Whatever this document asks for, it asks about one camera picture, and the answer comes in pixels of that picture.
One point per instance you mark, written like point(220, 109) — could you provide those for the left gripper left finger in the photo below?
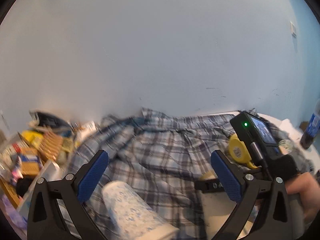
point(45, 220)

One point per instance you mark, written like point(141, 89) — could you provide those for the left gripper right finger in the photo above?
point(280, 216)

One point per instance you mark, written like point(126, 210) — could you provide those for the person's right hand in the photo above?
point(308, 188)

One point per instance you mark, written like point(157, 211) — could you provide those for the green label can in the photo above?
point(286, 146)

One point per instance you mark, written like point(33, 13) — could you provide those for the cola bottle blue label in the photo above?
point(312, 129)

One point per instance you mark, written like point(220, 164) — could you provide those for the yellow mug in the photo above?
point(239, 153)

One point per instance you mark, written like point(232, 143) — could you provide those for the pink cream mug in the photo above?
point(216, 208)

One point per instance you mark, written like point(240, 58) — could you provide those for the wooden slatted rack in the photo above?
point(50, 146)

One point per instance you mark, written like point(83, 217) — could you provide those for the yellow snack package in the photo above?
point(33, 138)

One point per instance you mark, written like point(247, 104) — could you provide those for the white blue patterned tumbler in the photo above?
point(132, 216)

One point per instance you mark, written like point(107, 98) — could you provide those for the black white bag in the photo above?
point(43, 121)

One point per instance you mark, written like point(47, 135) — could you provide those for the blue plaid cloth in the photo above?
point(160, 157)

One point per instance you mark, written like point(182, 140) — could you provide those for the black camera with screen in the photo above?
point(257, 137)

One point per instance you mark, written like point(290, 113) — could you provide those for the white wall switch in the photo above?
point(293, 30)

